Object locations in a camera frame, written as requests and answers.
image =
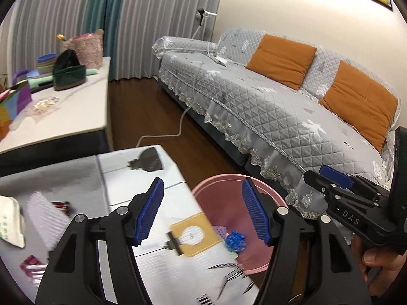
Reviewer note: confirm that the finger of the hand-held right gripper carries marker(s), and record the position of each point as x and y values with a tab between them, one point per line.
314	181
337	178

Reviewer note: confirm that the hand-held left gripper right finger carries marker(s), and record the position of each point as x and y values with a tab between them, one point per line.
254	213

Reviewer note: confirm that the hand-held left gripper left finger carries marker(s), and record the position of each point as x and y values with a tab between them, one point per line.
149	213

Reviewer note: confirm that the blue plastic bag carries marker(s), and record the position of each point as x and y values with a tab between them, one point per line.
236	241

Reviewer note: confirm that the pink plastic bin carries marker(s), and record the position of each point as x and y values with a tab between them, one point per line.
219	203

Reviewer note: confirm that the purple patterned wrapper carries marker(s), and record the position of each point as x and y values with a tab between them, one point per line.
219	231

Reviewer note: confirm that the red black wrapper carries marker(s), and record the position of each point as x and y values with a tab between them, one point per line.
62	206

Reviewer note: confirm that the pink striped wrapper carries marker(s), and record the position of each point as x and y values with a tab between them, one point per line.
31	265

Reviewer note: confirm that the pale green snack packet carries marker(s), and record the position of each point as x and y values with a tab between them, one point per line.
11	222

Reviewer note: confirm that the person's right hand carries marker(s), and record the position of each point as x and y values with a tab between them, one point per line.
381	260

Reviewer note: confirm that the printed grey white tablecloth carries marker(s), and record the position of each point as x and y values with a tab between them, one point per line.
127	181

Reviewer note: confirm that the orange cushion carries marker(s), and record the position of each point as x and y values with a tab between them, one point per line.
279	60
359	101

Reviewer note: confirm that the grey quilted sofa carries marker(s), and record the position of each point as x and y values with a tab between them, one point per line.
254	101

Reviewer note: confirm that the white coffee table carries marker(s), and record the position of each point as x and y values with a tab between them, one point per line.
63	117

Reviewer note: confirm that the clear plastic packet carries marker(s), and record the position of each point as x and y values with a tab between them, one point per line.
43	106

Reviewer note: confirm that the mint green item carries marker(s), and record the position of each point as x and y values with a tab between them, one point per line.
91	71

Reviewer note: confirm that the white power strip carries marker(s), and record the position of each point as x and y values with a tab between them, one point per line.
221	60

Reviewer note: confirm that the colourful box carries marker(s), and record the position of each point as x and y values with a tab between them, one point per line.
19	98

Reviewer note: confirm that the pink basket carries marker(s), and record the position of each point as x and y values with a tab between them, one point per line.
87	49

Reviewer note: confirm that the stack of coloured bowls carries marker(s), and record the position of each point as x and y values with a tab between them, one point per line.
46	62

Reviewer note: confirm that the teal curtain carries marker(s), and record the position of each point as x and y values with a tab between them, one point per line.
108	22

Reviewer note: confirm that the small yellow item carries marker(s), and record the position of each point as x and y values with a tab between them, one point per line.
60	37

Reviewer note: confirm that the grey curtain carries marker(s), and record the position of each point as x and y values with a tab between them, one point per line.
159	12
47	6

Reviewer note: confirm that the white floor lamp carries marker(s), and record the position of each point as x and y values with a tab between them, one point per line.
203	14

